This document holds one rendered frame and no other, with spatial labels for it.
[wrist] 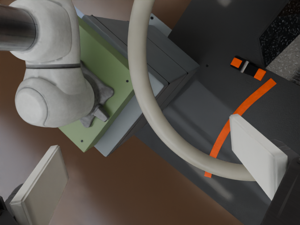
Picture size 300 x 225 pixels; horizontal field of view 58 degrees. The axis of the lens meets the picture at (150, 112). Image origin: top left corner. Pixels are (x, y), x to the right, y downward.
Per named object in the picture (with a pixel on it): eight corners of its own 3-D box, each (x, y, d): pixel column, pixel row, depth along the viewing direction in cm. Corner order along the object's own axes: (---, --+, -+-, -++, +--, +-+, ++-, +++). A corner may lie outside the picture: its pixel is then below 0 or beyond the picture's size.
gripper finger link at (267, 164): (273, 157, 14) (288, 155, 14) (228, 114, 20) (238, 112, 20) (275, 207, 14) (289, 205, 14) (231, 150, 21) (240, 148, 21)
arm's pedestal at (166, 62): (163, 121, 185) (107, 174, 112) (110, 73, 190) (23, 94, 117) (212, 64, 165) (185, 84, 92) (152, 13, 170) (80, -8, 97)
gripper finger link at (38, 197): (39, 247, 15) (25, 250, 15) (69, 178, 21) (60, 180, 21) (22, 201, 14) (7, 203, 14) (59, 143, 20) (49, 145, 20)
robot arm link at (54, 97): (56, 117, 96) (6, 135, 76) (52, 65, 92) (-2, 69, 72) (97, 120, 91) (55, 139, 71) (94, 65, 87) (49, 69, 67)
